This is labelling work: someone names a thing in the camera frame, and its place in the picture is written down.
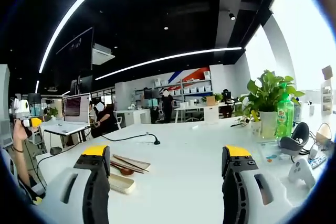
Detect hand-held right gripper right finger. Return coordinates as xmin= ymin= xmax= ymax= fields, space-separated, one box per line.
xmin=222 ymin=144 xmax=299 ymax=224

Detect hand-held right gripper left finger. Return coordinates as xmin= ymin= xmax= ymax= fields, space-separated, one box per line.
xmin=34 ymin=144 xmax=112 ymax=224

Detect beige cutlery case lid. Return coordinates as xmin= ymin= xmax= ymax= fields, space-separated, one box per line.
xmin=108 ymin=173 xmax=137 ymax=195

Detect brown wooden spoon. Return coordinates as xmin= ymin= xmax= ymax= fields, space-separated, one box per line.
xmin=110 ymin=163 xmax=135 ymax=176

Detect brown wooden chopsticks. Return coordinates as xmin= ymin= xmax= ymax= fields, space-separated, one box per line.
xmin=112 ymin=154 xmax=150 ymax=174

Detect beige cutlery case base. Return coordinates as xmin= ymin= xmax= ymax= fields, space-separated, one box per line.
xmin=110 ymin=154 xmax=152 ymax=175

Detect person's left hand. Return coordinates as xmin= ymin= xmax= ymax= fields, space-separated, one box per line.
xmin=12 ymin=119 xmax=34 ymax=145

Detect black monitor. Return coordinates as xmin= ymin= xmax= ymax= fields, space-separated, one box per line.
xmin=27 ymin=92 xmax=43 ymax=106

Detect white laptop side table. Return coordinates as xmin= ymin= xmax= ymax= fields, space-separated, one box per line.
xmin=41 ymin=123 xmax=92 ymax=148

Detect open silver laptop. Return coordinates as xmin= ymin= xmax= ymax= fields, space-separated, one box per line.
xmin=43 ymin=93 xmax=91 ymax=134

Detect printed paper card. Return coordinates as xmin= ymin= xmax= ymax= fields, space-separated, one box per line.
xmin=257 ymin=141 xmax=286 ymax=165

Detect person's dark clothing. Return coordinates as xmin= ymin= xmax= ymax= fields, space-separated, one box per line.
xmin=0 ymin=147 xmax=47 ymax=207

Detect white game controller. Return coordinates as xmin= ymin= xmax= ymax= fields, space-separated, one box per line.
xmin=288 ymin=157 xmax=316 ymax=190

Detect grey headset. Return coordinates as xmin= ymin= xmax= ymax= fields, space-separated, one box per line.
xmin=279 ymin=122 xmax=311 ymax=157

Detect blue patterned packet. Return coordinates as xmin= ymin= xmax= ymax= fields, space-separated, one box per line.
xmin=309 ymin=155 xmax=328 ymax=169

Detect green dish soap bottle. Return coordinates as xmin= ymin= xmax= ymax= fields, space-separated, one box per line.
xmin=275 ymin=83 xmax=295 ymax=140

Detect black office chair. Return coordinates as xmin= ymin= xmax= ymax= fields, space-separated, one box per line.
xmin=219 ymin=89 xmax=237 ymax=119

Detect white ceiling air conditioner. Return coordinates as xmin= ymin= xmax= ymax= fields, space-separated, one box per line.
xmin=91 ymin=42 xmax=116 ymax=66

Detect small clear bottle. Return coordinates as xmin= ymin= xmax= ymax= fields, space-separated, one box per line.
xmin=293 ymin=100 xmax=303 ymax=123

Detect green plant in white pot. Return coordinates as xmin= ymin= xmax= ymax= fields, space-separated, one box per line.
xmin=237 ymin=69 xmax=306 ymax=140

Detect white storage shelf with boxes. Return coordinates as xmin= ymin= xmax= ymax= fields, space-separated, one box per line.
xmin=134 ymin=71 xmax=213 ymax=104

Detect black cable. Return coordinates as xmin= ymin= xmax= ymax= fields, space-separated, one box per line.
xmin=36 ymin=138 xmax=103 ymax=184

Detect beige wire frame lamp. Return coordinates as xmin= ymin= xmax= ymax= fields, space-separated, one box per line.
xmin=316 ymin=122 xmax=333 ymax=145

